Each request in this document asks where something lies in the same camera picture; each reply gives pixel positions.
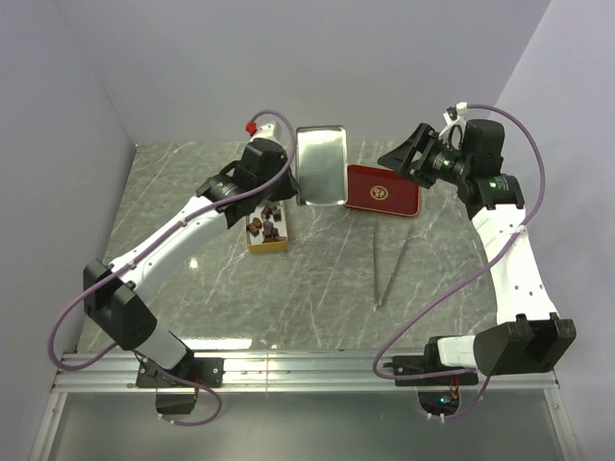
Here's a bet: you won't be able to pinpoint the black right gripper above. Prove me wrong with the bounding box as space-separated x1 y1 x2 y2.
376 123 471 189

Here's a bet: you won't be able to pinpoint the silver tin lid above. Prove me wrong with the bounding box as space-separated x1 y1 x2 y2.
295 125 348 206

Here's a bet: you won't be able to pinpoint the silver metal tweezers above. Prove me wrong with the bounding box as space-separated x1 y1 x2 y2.
372 222 413 311

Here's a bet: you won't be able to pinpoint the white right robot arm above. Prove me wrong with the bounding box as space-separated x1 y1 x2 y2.
416 161 577 383

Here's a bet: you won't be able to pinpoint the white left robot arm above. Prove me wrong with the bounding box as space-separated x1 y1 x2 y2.
84 121 348 386

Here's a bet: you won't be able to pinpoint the red rectangular tray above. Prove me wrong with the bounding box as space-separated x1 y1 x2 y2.
346 164 420 217

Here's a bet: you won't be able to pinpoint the gold metal tin box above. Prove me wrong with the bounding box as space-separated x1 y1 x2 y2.
244 201 289 255

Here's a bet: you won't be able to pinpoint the electronics board with led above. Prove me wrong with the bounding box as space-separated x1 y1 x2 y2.
418 376 460 418

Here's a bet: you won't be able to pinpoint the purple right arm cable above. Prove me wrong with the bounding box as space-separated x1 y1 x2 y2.
372 103 547 422

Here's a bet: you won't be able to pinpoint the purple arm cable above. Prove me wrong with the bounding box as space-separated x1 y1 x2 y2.
372 103 547 422
46 109 296 428

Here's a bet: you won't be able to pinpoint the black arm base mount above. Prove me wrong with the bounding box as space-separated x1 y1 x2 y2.
383 355 479 387

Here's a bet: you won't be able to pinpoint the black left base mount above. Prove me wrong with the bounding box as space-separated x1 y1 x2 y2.
135 357 224 388

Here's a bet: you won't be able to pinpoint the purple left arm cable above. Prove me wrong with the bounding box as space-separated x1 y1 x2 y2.
46 109 296 428

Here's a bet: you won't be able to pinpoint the black box under rail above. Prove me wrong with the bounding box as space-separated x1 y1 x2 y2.
155 391 198 416

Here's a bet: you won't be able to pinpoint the aluminium rail frame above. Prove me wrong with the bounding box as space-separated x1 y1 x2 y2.
28 143 578 461

